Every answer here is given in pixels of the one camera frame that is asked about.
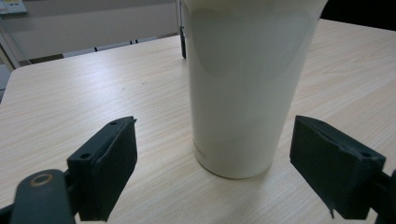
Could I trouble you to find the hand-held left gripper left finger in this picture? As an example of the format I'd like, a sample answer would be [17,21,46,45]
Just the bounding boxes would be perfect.
[66,116,138,222]

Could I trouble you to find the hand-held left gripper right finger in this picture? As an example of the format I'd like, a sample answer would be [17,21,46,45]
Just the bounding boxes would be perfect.
[289,115,387,220]

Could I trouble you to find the white cup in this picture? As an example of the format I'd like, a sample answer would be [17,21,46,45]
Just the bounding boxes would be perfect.
[179,0,329,180]

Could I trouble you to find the white partition panel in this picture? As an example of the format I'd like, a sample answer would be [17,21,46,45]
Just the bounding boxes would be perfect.
[0,0,180,63]

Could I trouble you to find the black metal stand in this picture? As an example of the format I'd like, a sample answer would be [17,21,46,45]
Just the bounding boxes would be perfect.
[175,0,187,60]

